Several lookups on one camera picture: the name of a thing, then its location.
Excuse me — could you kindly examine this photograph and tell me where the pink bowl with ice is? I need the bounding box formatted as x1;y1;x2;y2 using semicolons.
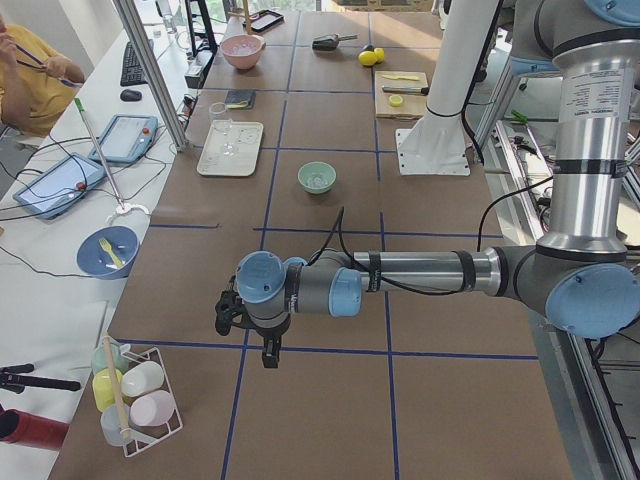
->
220;34;266;70

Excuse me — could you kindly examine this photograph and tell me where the half lemon slice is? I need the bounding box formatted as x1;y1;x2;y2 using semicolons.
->
388;94;404;108

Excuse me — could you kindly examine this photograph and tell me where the aluminium frame post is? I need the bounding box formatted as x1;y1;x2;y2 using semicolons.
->
114;0;188;152

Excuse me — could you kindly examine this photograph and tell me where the yellow plastic cup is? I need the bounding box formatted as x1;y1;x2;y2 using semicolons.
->
92;368;115;412

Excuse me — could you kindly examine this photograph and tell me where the white wire cup rack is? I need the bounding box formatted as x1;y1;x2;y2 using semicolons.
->
93;336;183;458

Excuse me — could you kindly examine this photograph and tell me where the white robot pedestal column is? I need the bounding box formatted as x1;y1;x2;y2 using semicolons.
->
396;0;501;176

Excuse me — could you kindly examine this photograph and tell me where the far blue teach pendant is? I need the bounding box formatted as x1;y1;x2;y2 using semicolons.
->
98;114;159;165

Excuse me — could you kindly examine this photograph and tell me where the light blue plastic cup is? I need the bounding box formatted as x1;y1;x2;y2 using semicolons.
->
100;404;133;447

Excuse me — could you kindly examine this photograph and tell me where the wooden cutting board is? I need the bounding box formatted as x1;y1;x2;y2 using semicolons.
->
374;71;429;119

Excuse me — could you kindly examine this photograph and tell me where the white plastic cup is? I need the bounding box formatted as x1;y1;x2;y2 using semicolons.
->
121;361;164;397

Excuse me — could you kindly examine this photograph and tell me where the clear wine glass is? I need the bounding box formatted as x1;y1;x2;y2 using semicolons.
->
209;102;236;156

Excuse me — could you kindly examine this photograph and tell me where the metal ice scoop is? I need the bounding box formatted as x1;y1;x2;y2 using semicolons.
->
311;34;358;51

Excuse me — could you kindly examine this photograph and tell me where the metal reacher stick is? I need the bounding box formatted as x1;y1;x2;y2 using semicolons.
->
74;97;150;225

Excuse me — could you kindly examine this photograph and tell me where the pink plastic cup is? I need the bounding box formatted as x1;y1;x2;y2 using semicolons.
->
130;390;176;427

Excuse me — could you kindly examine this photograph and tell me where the yellow lemon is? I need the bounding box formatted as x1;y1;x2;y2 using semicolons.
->
358;50;378;67
370;48;385;66

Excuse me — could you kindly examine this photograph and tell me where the black computer mouse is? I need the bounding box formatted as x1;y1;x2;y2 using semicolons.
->
120;89;142;102

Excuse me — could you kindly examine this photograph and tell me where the seated person yellow shirt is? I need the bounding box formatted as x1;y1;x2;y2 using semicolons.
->
1;22;85;138

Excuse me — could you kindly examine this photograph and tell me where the blue teach pendant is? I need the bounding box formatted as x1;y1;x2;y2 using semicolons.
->
12;153;106;220
98;114;159;165

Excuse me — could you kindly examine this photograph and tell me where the near blue teach pendant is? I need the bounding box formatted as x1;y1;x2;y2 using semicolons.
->
12;153;106;220

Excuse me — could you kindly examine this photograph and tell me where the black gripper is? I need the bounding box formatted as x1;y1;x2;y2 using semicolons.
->
248;312;291;369

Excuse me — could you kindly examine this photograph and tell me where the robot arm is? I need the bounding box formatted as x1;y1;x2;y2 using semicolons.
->
215;1;639;368

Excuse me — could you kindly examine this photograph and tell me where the black keyboard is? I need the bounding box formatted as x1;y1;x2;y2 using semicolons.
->
120;41;147;87

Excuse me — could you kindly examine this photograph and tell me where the yellow plastic knife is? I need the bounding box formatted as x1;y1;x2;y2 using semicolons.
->
381;74;420;81

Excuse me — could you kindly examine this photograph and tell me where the yellow plastic fork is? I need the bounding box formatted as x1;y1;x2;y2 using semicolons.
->
98;237;124;269

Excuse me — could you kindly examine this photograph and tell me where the cream serving tray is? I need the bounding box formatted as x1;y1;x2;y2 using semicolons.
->
196;120;264;177

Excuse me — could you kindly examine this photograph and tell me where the green plastic cup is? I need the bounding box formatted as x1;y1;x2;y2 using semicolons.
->
91;342;130;374

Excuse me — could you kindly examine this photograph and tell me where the red cylinder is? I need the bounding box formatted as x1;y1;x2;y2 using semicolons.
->
1;409;69;451

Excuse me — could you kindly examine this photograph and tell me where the mint green bowl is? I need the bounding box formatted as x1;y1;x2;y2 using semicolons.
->
297;161;337;195

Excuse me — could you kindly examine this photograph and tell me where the black handled knife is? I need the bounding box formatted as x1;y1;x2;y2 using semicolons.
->
382;85;429;96

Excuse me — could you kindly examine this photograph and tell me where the black tripod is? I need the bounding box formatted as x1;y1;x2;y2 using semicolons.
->
1;363;82;394

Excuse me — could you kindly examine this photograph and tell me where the wooden rack handle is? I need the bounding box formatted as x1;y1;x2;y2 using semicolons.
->
102;335;131;434

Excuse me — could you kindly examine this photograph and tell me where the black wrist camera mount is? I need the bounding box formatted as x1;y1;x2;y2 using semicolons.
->
214;275;251;336

